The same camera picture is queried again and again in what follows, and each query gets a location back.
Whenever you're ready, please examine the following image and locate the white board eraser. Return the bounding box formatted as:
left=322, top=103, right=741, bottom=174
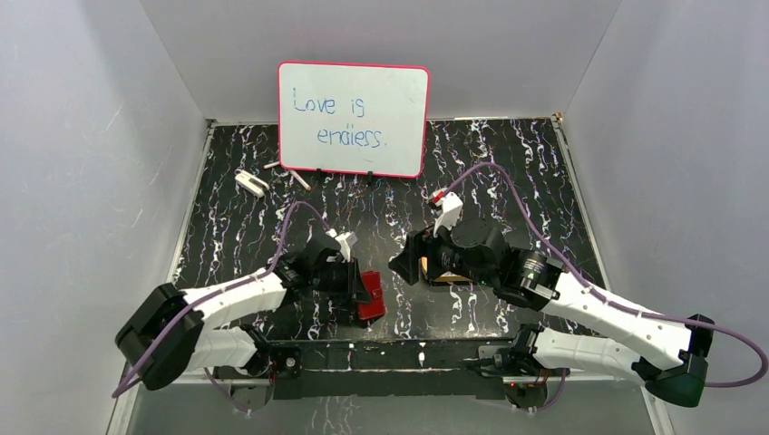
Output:
left=235, top=169, right=269, bottom=198

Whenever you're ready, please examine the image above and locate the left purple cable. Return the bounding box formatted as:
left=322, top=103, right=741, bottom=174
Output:
left=111, top=200, right=337, bottom=415

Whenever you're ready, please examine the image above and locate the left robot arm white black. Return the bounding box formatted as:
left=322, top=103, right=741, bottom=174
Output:
left=115, top=230, right=386, bottom=391

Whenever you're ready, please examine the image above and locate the tan oval card tray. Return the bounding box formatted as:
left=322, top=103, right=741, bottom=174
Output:
left=420, top=256, right=472, bottom=286

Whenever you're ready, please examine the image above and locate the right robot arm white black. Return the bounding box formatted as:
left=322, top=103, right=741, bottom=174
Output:
left=388, top=219, right=713, bottom=408

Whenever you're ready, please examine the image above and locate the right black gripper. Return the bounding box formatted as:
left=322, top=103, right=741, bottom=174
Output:
left=387, top=214, right=495, bottom=288

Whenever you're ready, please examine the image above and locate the white marker pen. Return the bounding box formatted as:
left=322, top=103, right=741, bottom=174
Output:
left=288, top=169, right=313, bottom=191

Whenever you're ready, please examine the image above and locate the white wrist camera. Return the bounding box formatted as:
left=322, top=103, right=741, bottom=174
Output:
left=429, top=188, right=463, bottom=237
left=326, top=229, right=357, bottom=262

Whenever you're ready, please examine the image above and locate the white board with red frame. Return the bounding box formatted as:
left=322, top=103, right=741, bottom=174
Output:
left=277, top=61, right=431, bottom=179

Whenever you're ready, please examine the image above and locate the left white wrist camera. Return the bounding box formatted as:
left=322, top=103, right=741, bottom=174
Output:
left=326, top=229, right=357, bottom=262

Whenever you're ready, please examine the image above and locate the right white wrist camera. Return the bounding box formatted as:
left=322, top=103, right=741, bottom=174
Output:
left=429, top=188, right=463, bottom=237

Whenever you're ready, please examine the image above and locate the red leather card holder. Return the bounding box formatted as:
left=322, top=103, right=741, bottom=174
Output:
left=357, top=271, right=386, bottom=321

